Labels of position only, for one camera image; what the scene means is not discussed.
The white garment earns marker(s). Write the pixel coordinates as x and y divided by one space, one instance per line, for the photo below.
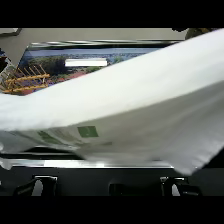
150 100

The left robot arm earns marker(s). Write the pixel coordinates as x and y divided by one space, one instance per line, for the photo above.
26 189

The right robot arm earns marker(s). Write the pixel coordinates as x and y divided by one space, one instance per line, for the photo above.
186 190

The wooden rack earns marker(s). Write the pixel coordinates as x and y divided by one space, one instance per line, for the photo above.
26 79

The silver frame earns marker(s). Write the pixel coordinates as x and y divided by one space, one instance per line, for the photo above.
66 163

